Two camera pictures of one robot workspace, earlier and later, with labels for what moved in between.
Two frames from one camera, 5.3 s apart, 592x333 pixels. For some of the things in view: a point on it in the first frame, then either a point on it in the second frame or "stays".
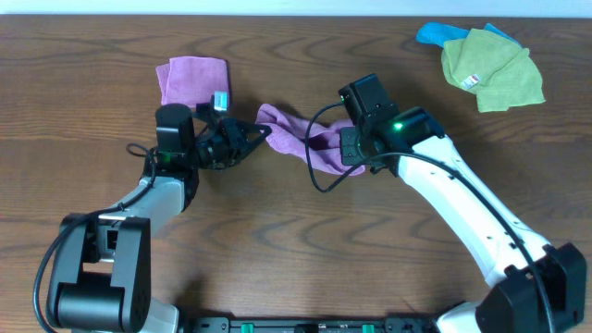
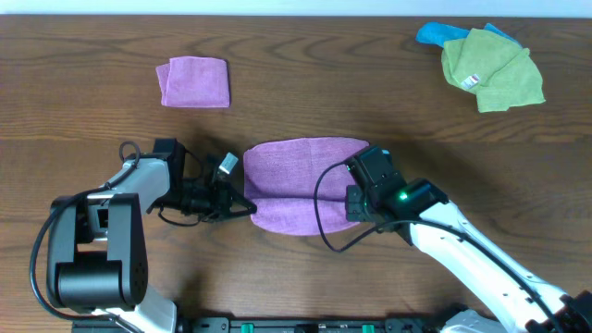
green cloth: x=497 y=69 stays
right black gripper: x=349 y=154 to x=351 y=205
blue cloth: x=437 y=34 stays
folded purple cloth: x=191 y=80 stays
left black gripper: x=232 y=140 to x=222 y=199
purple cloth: x=320 y=141 to x=280 y=177
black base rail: x=389 y=325 stays
